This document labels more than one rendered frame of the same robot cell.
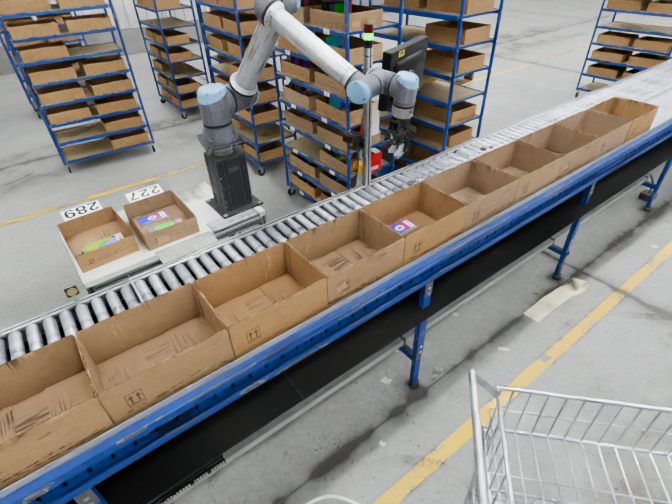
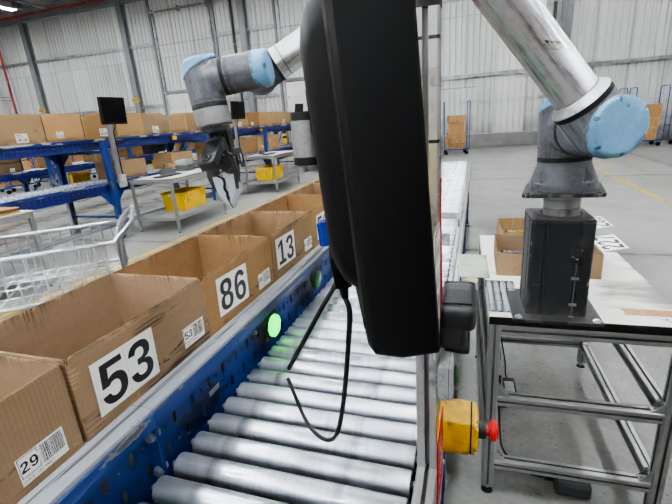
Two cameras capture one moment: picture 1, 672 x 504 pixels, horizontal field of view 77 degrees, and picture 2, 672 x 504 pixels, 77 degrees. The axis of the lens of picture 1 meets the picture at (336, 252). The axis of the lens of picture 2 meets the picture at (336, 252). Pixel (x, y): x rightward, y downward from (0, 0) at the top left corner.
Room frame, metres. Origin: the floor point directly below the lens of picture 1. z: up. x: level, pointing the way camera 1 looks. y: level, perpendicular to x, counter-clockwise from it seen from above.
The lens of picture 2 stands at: (2.86, -0.73, 1.41)
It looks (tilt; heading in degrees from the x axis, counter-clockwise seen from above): 17 degrees down; 145
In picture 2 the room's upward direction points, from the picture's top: 4 degrees counter-clockwise
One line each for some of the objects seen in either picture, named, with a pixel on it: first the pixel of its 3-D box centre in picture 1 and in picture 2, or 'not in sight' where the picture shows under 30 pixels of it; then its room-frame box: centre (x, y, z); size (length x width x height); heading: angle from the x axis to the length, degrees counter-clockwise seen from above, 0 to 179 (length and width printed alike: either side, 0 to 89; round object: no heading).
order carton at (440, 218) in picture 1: (412, 222); (202, 278); (1.61, -0.36, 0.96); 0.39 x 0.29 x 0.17; 126
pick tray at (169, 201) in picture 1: (161, 218); (542, 254); (1.99, 0.97, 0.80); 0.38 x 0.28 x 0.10; 36
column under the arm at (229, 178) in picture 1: (229, 178); (554, 261); (2.22, 0.61, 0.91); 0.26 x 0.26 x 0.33; 37
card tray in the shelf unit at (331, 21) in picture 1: (345, 16); not in sight; (3.14, -0.12, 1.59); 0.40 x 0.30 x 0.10; 36
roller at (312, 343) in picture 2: (341, 227); (353, 350); (1.94, -0.04, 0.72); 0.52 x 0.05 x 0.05; 36
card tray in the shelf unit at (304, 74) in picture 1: (310, 67); not in sight; (3.53, 0.14, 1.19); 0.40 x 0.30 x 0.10; 35
